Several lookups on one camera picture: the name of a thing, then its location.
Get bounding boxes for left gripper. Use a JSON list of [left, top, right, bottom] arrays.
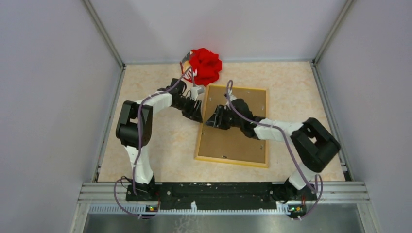
[[172, 96, 203, 123]]

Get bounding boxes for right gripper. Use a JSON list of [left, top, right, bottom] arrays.
[[205, 104, 243, 130]]

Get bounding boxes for brown cardboard backing board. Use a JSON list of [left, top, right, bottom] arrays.
[[194, 85, 269, 168]]

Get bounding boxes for yellow wooden picture frame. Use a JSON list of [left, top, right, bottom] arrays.
[[194, 87, 269, 168]]

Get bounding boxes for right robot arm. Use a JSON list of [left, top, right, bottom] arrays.
[[205, 99, 341, 200]]

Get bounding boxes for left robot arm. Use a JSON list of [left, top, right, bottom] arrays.
[[116, 78, 205, 201]]

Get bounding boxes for red crumpled cloth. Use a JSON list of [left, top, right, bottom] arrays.
[[179, 48, 223, 86]]

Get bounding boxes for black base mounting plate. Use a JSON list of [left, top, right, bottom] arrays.
[[125, 182, 317, 210]]

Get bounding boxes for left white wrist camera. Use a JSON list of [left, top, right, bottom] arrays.
[[190, 86, 205, 99]]

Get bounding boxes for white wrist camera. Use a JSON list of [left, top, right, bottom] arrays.
[[224, 93, 237, 102], [190, 86, 205, 99]]

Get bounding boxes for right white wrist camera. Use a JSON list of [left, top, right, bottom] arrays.
[[224, 93, 237, 102]]

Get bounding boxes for aluminium front rail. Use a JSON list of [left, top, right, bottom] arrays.
[[71, 181, 382, 233]]

